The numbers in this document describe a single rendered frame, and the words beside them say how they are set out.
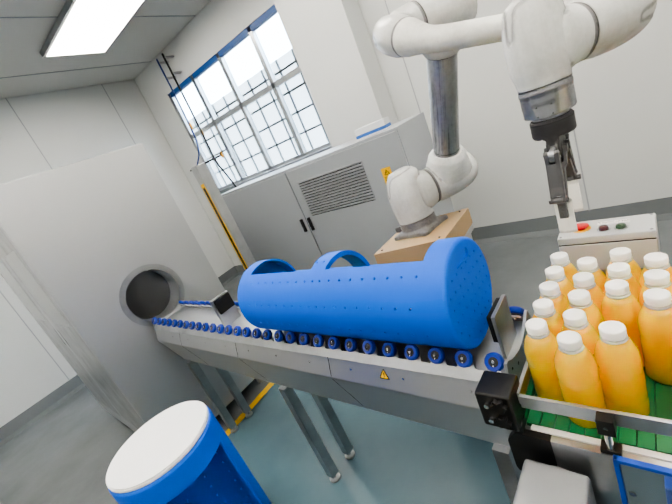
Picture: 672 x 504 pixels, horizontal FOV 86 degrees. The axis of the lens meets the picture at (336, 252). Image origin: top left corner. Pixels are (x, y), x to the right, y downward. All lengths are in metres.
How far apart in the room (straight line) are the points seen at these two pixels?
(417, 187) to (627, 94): 2.31
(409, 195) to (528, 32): 0.85
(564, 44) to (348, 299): 0.72
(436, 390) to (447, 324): 0.26
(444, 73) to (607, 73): 2.27
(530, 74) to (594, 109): 2.78
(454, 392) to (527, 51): 0.78
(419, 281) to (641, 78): 2.88
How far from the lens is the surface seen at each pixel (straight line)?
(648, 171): 3.70
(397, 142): 2.51
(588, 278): 0.96
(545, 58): 0.78
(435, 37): 1.06
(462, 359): 0.98
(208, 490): 1.48
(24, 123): 5.98
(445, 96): 1.41
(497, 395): 0.83
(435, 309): 0.87
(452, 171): 1.54
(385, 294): 0.94
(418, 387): 1.11
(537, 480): 0.89
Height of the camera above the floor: 1.58
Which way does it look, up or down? 17 degrees down
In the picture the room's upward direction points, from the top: 24 degrees counter-clockwise
